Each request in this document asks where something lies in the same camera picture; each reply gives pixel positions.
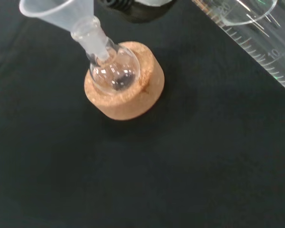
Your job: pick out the clear round-bottom flask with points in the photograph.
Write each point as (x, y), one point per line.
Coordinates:
(123, 71)

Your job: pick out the black cloth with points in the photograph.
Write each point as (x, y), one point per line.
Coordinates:
(61, 166)

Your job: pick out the translucent plastic funnel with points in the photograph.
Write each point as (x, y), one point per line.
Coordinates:
(50, 14)

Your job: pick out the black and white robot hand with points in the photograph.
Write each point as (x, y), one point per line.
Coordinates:
(142, 14)

